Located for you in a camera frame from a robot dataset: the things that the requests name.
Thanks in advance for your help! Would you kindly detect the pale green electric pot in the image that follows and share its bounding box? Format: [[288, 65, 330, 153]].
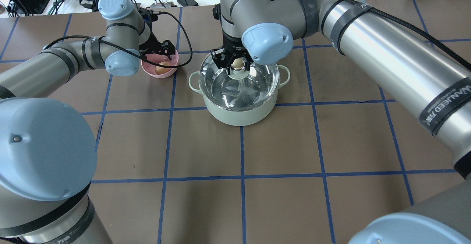
[[188, 55, 291, 127]]

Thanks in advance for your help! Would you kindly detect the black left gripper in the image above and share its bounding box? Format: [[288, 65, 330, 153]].
[[138, 8, 176, 57]]

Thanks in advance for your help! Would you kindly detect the glass pot lid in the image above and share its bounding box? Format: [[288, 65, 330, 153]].
[[198, 56, 280, 111]]

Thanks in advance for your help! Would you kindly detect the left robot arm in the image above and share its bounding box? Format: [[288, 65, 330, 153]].
[[0, 0, 176, 244]]

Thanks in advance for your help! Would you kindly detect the pink bowl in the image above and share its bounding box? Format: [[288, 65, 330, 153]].
[[140, 51, 179, 78]]

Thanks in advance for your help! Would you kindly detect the brown egg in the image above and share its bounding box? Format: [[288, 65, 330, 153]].
[[155, 61, 172, 76]]

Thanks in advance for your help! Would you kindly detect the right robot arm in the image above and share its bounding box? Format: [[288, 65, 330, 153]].
[[219, 0, 471, 244]]

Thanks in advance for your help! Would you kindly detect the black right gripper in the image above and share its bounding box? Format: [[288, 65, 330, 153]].
[[210, 34, 254, 71]]

